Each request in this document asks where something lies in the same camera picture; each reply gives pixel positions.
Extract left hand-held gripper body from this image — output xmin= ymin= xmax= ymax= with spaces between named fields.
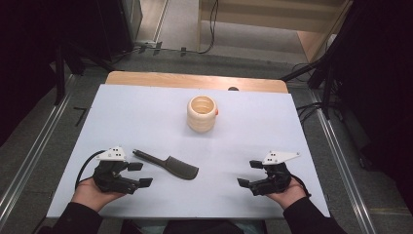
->
xmin=92 ymin=146 xmax=141 ymax=195

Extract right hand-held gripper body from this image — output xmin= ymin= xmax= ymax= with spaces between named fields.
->
xmin=247 ymin=150 xmax=302 ymax=197

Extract person's right hand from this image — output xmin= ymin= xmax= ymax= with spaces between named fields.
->
xmin=265 ymin=176 xmax=308 ymax=211

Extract person's left hand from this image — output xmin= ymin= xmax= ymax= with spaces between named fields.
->
xmin=71 ymin=177 xmax=127 ymax=214

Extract black spatula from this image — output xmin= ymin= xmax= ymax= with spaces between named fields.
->
xmin=131 ymin=148 xmax=200 ymax=181

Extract white table cover sheet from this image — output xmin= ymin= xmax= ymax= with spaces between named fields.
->
xmin=46 ymin=84 xmax=331 ymax=219

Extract cream ribbed round holder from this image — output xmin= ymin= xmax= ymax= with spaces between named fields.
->
xmin=186 ymin=95 xmax=219 ymax=134

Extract black metal stand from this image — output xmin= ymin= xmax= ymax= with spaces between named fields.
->
xmin=53 ymin=40 xmax=115 ymax=107
xmin=280 ymin=48 xmax=337 ymax=121

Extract dark cabinet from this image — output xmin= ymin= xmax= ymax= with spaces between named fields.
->
xmin=96 ymin=0 xmax=144 ymax=57

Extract light wooden platform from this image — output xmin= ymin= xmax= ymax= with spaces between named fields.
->
xmin=196 ymin=0 xmax=355 ymax=64

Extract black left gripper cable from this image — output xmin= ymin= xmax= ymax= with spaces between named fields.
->
xmin=74 ymin=149 xmax=107 ymax=191

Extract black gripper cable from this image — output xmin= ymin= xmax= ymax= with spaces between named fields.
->
xmin=290 ymin=174 xmax=313 ymax=199
xmin=74 ymin=149 xmax=107 ymax=191

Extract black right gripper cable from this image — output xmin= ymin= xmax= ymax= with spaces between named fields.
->
xmin=290 ymin=174 xmax=313 ymax=199

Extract metal floor rail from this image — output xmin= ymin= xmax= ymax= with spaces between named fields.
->
xmin=308 ymin=89 xmax=379 ymax=234
xmin=0 ymin=73 xmax=80 ymax=225

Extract black floor cables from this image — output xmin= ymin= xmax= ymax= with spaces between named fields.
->
xmin=294 ymin=100 xmax=343 ymax=127

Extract black hanging cable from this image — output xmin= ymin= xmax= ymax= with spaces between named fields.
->
xmin=197 ymin=0 xmax=220 ymax=56

